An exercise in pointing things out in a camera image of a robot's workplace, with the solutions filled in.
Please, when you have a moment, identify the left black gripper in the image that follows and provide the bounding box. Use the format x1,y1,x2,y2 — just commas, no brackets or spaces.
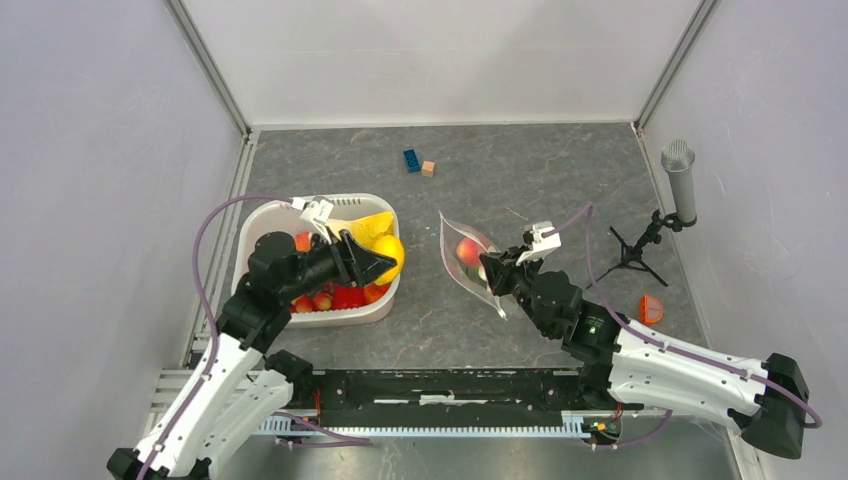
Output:
280,225,397,301

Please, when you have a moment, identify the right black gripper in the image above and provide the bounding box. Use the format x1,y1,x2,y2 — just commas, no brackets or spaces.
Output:
479,244,554,337

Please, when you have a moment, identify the yellow toy lemon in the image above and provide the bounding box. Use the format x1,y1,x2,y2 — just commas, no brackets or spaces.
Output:
371,234,406,286

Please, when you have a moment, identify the green toy vegetable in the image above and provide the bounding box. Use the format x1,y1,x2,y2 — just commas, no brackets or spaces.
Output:
466,266,487,283

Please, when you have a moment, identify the pink toy peach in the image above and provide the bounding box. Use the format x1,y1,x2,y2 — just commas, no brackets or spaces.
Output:
455,237,486,267

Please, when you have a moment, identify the clear polka dot zip bag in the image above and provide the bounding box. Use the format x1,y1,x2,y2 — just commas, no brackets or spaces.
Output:
439,212,508,320

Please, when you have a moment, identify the white plastic basket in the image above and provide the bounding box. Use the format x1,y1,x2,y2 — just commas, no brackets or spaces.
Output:
230,193,401,329

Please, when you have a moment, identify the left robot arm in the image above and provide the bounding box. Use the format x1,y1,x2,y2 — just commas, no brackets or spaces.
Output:
107,231,398,479

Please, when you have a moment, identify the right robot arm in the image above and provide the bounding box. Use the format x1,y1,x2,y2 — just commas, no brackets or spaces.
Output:
480,247,809,460

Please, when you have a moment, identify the orange toy tomato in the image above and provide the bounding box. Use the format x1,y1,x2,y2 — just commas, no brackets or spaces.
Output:
363,283,391,305

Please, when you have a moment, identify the yellow toy cabbage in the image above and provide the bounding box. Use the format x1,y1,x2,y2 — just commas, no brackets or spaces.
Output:
327,211,395,247

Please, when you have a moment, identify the red toy pepper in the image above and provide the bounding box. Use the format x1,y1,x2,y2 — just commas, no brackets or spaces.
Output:
331,286,367,310

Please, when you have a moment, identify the orange toy peach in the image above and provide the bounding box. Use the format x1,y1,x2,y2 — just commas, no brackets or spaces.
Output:
294,232,313,253

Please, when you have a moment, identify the blue lego brick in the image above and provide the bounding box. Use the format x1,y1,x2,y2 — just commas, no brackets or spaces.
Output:
403,149,422,173

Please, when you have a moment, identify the wooden cube centre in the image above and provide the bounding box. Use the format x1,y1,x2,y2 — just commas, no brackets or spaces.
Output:
421,161,437,178

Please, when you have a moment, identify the orange round toy slice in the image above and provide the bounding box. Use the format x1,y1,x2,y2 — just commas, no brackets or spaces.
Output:
639,295,664,325

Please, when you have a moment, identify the grey microphone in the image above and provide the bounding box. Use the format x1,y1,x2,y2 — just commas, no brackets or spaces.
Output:
660,140,697,227

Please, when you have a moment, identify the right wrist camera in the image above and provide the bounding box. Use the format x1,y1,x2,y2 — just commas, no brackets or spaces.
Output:
516,221,561,265

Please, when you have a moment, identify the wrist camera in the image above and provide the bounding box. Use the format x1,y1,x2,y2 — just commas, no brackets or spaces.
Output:
299,196,334,243
516,221,561,265

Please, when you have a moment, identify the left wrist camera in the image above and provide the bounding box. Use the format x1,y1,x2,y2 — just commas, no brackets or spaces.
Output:
299,196,334,243

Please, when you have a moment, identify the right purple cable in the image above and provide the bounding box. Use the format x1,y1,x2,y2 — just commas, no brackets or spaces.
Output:
543,201,824,431

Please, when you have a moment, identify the purple cable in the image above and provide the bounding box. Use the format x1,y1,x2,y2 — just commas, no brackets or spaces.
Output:
135,193,296,480
543,201,824,431

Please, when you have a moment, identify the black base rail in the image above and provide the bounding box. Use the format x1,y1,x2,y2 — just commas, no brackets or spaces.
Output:
286,368,620,428

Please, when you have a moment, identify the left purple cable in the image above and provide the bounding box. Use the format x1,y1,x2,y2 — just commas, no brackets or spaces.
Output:
135,193,296,480

